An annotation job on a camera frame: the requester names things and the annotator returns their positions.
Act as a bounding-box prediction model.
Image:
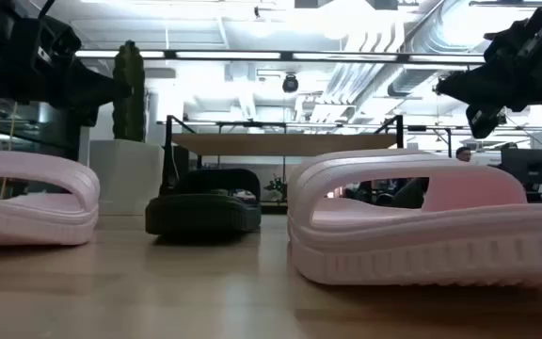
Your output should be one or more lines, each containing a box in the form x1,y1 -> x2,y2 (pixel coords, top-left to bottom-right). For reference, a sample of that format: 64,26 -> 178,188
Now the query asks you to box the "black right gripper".
434,0 -> 542,113

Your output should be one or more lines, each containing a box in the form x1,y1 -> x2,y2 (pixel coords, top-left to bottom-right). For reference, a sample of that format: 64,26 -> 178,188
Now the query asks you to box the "pink foam slide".
0,150 -> 102,248
286,148 -> 542,289

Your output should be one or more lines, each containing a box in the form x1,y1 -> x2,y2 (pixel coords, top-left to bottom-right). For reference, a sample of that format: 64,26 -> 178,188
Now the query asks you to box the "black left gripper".
0,8 -> 132,113

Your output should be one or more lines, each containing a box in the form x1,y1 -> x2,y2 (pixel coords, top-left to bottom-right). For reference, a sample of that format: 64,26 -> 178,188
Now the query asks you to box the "yellow cable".
0,96 -> 18,199

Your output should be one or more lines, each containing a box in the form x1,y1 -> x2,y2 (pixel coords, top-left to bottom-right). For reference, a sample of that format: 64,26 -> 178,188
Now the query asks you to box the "long overhead light bar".
75,49 -> 486,66

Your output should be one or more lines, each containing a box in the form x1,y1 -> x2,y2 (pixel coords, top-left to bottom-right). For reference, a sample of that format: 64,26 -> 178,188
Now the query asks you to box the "round black ceiling fixture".
281,73 -> 300,94

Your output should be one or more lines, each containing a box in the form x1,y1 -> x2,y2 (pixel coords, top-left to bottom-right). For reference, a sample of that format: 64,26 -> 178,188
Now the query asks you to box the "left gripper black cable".
38,0 -> 57,20

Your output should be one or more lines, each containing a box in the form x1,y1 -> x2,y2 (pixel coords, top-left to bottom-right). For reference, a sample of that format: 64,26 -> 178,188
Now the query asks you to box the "green cactus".
112,40 -> 146,142

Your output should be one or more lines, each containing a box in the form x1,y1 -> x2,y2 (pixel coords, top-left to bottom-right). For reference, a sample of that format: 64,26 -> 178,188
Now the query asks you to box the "black machine with green lights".
263,173 -> 289,204

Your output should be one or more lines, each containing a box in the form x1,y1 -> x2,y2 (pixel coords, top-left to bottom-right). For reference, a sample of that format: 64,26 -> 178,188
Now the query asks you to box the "white plant pot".
88,138 -> 165,217

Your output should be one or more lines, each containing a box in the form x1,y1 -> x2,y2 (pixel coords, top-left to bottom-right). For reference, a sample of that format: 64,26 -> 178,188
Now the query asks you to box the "black computer monitor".
500,148 -> 542,188

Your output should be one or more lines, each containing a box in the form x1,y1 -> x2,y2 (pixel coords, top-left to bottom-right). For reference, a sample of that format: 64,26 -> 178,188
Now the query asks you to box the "wooden shelf with black legs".
160,114 -> 407,199

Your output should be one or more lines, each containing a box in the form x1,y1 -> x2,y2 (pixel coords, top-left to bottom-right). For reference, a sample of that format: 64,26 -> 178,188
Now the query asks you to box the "silver ventilation duct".
386,0 -> 493,99

